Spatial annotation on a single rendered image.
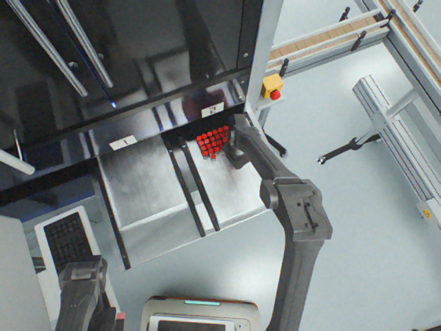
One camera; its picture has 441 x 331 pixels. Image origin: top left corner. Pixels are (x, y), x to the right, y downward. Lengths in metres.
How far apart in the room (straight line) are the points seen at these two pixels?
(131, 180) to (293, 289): 0.79
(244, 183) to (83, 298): 0.74
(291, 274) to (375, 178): 1.81
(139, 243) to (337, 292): 1.36
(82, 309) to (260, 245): 1.53
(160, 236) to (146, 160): 0.30
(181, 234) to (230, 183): 0.26
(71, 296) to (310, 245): 0.46
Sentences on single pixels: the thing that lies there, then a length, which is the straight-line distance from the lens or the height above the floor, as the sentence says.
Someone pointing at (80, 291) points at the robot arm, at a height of 1.40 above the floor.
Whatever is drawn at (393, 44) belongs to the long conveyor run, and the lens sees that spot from 1.70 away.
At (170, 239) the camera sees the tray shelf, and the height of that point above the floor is 0.88.
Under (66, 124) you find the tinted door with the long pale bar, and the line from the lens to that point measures 1.01.
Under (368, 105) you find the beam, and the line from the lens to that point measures 1.99.
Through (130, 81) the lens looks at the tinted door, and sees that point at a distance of 0.90.
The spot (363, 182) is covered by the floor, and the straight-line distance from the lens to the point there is 2.35.
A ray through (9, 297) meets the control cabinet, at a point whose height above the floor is 1.00.
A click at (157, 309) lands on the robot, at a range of 1.82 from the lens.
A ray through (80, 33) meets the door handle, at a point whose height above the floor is 1.61.
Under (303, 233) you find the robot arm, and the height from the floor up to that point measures 1.50.
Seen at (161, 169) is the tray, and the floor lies 0.88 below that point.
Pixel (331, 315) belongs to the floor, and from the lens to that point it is 2.19.
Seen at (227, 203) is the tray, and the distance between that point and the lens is 1.20.
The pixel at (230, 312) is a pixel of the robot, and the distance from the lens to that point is 1.80.
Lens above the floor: 2.06
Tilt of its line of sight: 72 degrees down
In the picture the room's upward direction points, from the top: 2 degrees clockwise
